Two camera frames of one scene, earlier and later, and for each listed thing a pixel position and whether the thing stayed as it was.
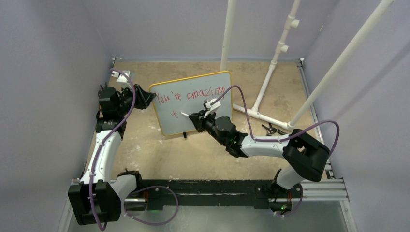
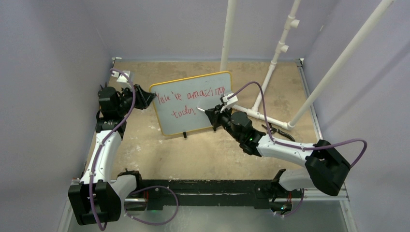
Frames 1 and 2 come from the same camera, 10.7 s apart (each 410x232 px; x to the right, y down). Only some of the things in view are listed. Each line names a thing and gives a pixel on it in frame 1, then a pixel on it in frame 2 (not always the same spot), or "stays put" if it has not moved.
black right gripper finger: x=196 y=117 → x=213 y=115
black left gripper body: x=125 y=101 stays put
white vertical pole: x=227 y=46 stays put
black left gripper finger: x=142 y=98 stays put
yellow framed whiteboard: x=187 y=95 stays put
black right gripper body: x=209 y=123 → x=225 y=117
